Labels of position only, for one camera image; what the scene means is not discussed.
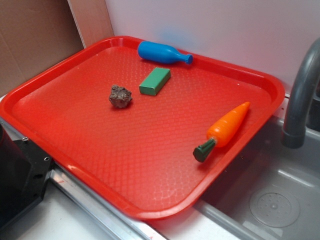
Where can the blue plastic bottle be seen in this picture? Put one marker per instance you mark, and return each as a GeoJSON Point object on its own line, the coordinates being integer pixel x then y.
{"type": "Point", "coordinates": [162, 53]}

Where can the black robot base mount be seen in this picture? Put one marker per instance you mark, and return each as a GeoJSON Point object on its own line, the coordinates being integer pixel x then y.
{"type": "Point", "coordinates": [24, 172]}

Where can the orange toy carrot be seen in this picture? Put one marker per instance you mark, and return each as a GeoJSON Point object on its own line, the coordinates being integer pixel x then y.
{"type": "Point", "coordinates": [222, 131]}

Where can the grey plastic sink basin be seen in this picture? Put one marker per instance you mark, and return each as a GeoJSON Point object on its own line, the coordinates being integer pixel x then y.
{"type": "Point", "coordinates": [269, 192]}

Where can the green rectangular block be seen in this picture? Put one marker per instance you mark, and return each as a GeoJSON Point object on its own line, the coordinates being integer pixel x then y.
{"type": "Point", "coordinates": [155, 81]}

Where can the brown cardboard panel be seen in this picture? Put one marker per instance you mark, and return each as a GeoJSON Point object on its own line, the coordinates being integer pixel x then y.
{"type": "Point", "coordinates": [37, 34]}

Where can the brown rough rock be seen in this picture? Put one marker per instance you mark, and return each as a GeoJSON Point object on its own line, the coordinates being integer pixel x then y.
{"type": "Point", "coordinates": [120, 97]}

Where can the red plastic tray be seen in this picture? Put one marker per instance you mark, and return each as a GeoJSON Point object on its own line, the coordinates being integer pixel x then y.
{"type": "Point", "coordinates": [139, 158]}

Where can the grey toy faucet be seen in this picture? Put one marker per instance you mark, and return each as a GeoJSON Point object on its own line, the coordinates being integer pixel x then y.
{"type": "Point", "coordinates": [303, 109]}

